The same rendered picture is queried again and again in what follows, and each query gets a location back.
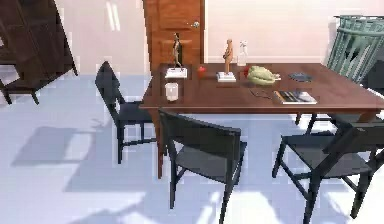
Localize dark bronze figure statue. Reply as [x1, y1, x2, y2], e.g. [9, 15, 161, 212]
[164, 32, 189, 80]

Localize brown wooden room door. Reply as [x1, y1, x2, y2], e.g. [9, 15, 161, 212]
[142, 0, 206, 77]

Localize dark grey round dish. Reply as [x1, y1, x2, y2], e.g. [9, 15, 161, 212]
[288, 72, 314, 83]

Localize dark brown wooden cabinet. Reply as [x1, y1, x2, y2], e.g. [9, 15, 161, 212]
[0, 0, 79, 106]

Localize black thin eyeglasses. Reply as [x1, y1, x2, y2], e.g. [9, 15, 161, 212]
[249, 89, 274, 100]

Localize white cup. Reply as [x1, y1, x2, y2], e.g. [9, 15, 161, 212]
[164, 82, 180, 102]

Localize tan wooden figure statue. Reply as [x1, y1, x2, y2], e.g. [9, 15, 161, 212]
[216, 38, 237, 83]

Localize black wooden chair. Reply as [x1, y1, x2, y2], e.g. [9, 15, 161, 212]
[158, 108, 248, 224]
[294, 112, 338, 135]
[271, 114, 384, 224]
[94, 60, 158, 165]

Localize brown wooden dining table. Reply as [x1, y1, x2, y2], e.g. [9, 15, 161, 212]
[139, 62, 384, 180]

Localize clear spray bottle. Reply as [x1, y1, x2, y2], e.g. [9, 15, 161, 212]
[236, 40, 249, 67]

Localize dark cover book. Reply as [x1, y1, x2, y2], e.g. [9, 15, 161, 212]
[273, 90, 318, 105]

